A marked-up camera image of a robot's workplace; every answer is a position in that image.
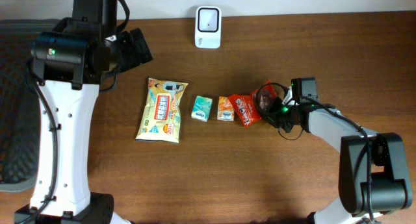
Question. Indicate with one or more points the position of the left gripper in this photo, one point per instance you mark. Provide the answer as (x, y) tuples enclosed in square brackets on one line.
[(137, 51)]

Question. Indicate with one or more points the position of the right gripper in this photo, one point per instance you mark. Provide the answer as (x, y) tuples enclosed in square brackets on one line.
[(272, 115)]

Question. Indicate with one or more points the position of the white barcode scanner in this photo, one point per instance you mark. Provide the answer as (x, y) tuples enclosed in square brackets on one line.
[(208, 27)]

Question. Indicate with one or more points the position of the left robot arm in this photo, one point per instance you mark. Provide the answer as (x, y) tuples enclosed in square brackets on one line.
[(66, 69)]

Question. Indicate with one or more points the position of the green tissue pack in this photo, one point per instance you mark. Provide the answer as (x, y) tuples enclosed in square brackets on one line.
[(202, 108)]

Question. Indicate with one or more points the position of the yellow wet wipes pack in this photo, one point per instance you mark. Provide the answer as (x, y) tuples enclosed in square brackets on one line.
[(161, 119)]

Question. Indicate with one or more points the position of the red snack bag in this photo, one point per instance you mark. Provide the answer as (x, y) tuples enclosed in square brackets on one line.
[(244, 105)]

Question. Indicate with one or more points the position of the orange tissue pack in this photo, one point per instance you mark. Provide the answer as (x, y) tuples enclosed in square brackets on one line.
[(225, 110)]

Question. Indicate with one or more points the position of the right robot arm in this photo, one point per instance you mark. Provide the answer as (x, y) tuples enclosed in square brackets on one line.
[(374, 177)]

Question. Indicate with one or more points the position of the grey plastic mesh basket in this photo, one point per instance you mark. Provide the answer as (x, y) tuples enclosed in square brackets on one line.
[(21, 109)]

